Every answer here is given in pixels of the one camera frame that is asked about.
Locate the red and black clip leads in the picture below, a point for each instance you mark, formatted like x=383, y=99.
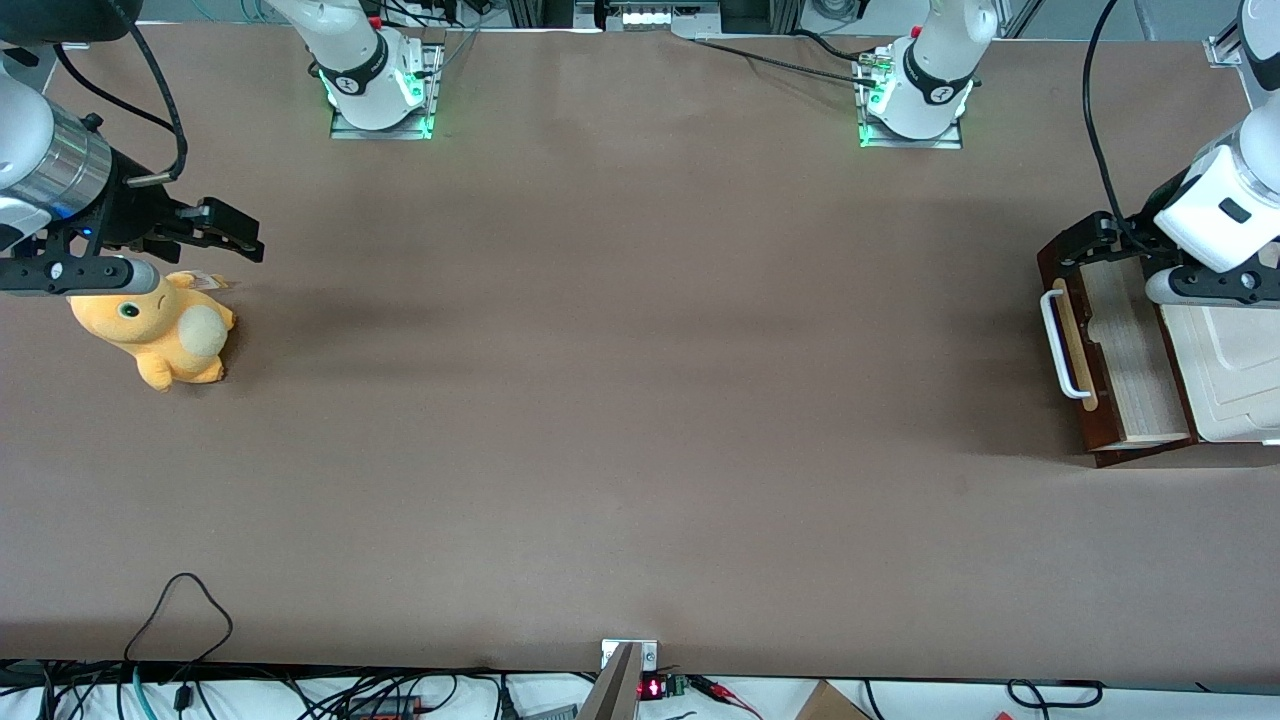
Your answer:
x=725, y=692

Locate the aluminium profile bracket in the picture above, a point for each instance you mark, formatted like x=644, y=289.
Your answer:
x=1222, y=50

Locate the brown cardboard piece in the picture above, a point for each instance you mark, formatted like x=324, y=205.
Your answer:
x=832, y=704

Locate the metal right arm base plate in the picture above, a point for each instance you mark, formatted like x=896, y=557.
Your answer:
x=432, y=85

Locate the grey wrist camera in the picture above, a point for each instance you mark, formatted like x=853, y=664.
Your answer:
x=80, y=275
x=1210, y=287

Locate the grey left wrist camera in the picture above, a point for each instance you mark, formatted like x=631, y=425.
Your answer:
x=1210, y=287

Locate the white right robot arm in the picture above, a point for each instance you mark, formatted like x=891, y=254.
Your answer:
x=355, y=60

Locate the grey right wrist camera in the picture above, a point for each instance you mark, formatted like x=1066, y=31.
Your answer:
x=80, y=275

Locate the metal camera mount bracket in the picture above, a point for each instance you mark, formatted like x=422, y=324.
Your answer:
x=625, y=665

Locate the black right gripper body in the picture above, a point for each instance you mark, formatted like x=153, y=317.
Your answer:
x=128, y=212

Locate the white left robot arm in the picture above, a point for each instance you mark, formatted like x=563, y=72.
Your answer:
x=935, y=85

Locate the red led display module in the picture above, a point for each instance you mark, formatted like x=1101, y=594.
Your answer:
x=655, y=688

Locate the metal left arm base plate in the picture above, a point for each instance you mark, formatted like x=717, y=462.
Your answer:
x=950, y=138

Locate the white lit device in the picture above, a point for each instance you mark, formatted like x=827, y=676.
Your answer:
x=660, y=15

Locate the paper tag on plush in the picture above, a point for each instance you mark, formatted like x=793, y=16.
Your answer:
x=208, y=280

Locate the orange plush toy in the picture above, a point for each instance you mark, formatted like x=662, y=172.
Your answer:
x=160, y=335

